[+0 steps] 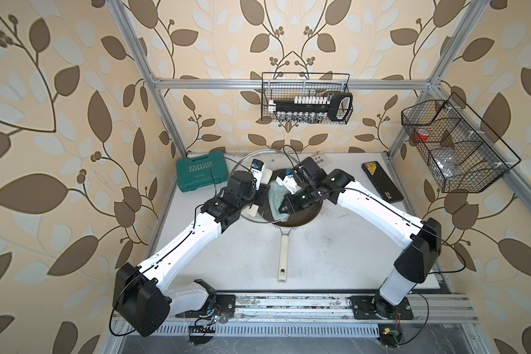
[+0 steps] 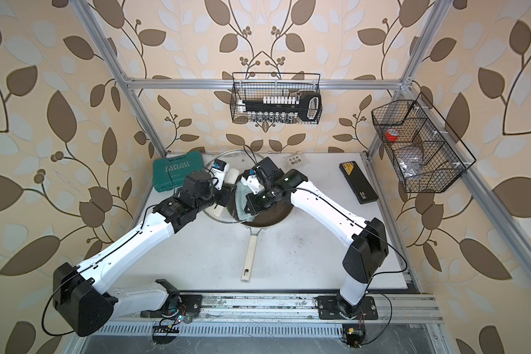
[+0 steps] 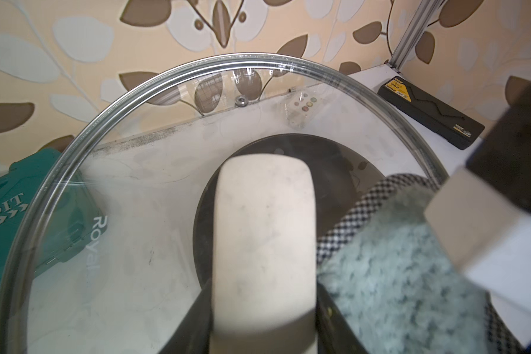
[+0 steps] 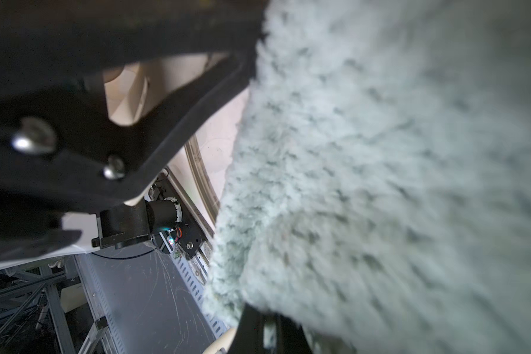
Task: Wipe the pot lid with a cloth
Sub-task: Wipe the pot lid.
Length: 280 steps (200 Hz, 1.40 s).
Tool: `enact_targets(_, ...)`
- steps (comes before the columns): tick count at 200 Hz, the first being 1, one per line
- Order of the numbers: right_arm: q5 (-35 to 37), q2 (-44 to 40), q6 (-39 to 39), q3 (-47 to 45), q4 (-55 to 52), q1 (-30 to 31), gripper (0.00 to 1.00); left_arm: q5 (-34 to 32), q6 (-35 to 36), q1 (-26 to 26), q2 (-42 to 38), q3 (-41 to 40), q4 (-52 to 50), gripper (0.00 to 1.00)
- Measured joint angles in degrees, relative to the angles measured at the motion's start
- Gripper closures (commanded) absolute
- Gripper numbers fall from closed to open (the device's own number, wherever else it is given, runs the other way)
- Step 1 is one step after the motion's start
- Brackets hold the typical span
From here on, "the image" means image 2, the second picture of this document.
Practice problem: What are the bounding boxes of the green microfibre cloth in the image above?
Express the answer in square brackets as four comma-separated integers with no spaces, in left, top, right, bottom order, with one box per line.
[235,181,255,222]

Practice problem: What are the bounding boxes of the glass pot lid cream handle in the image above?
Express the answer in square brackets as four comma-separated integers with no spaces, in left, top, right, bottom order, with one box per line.
[202,149,266,224]

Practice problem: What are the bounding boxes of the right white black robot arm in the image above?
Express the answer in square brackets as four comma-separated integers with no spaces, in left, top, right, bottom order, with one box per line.
[240,169,389,319]

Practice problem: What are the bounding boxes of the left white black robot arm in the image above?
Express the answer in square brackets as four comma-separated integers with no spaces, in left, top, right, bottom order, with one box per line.
[48,171,235,337]

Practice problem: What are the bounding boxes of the green plastic tool case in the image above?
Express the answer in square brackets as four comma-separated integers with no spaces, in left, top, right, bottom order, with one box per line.
[153,150,204,193]

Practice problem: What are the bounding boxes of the black flat box yellow label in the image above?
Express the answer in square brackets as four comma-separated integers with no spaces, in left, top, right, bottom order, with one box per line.
[339,161,378,204]

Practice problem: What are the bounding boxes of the black socket set holder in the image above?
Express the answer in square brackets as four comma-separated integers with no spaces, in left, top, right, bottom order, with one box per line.
[231,93,322,124]

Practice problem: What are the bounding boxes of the clear plastic bag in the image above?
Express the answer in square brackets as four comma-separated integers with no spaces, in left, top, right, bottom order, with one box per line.
[395,146,424,180]

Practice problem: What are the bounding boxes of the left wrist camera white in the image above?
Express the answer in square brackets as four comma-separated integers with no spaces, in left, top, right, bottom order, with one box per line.
[210,159,230,190]

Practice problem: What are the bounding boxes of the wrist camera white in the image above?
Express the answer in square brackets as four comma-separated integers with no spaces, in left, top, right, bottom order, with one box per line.
[240,174,264,195]
[210,159,230,190]

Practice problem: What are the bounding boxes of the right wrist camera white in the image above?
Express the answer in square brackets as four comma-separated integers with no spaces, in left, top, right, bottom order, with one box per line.
[240,174,264,195]

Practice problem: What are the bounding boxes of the brown frying pan cream handle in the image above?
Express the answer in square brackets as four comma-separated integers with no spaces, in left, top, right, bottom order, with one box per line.
[227,199,294,283]

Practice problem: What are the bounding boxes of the black wire basket back wall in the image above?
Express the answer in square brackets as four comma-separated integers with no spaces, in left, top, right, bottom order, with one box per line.
[230,71,322,125]

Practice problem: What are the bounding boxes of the black wire basket wall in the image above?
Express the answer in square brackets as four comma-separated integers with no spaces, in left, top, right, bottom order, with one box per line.
[230,71,322,125]
[371,93,476,193]

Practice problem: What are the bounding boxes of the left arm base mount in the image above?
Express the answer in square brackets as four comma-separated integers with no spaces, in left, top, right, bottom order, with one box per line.
[140,294,203,319]

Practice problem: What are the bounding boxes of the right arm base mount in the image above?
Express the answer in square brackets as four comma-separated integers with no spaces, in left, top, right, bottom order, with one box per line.
[315,295,378,321]

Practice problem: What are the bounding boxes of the black wire basket right wall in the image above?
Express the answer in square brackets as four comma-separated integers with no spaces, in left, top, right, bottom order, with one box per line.
[371,93,476,193]

